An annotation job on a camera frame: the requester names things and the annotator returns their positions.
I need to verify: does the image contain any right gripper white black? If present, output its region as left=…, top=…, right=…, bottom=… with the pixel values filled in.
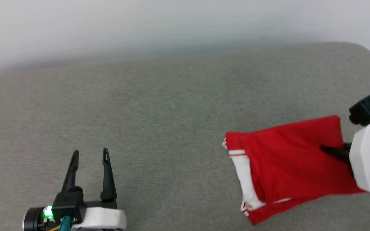
left=320, top=110, right=370, bottom=193

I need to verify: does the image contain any teal left gripper cable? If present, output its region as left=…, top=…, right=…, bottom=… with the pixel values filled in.
left=58, top=216, right=73, bottom=231

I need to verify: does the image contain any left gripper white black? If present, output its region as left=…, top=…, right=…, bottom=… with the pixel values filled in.
left=61, top=147, right=127, bottom=231

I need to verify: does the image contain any grey fabric sofa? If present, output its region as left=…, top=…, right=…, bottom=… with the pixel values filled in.
left=0, top=41, right=370, bottom=231

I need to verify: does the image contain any red garment with white trim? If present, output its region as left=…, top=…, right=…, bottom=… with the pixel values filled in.
left=222, top=115, right=367, bottom=226

